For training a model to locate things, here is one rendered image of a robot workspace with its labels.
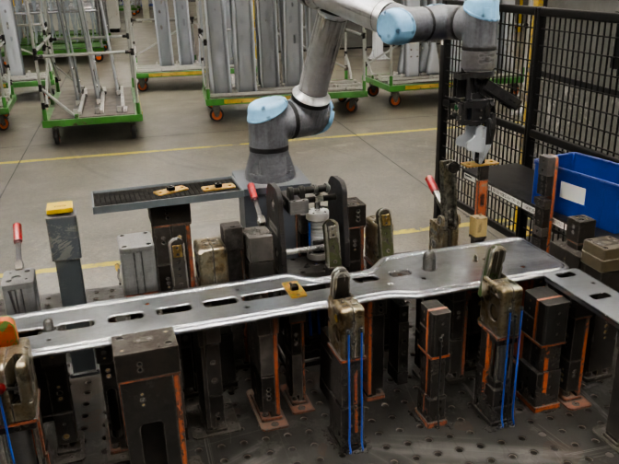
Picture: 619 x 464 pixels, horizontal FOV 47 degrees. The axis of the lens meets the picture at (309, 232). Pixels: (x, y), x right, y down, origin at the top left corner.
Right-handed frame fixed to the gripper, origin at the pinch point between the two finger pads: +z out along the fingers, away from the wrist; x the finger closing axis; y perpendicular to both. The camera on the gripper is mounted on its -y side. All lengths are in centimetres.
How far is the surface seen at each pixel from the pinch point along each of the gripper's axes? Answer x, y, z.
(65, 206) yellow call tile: -32, 94, 10
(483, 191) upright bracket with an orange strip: -15.0, -10.6, 14.3
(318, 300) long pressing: 7, 43, 26
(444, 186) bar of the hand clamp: -14.5, 1.1, 11.4
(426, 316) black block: 16.4, 21.2, 29.6
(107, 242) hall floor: -314, 84, 128
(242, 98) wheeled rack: -653, -87, 103
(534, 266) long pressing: 7.8, -12.0, 26.7
